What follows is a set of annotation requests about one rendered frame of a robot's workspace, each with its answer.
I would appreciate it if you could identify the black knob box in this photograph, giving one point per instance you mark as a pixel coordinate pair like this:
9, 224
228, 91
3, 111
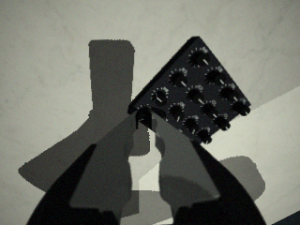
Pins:
196, 98

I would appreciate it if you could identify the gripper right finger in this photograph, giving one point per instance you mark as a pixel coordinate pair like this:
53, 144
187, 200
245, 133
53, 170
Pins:
190, 176

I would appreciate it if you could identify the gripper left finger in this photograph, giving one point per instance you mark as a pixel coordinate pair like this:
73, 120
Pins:
98, 180

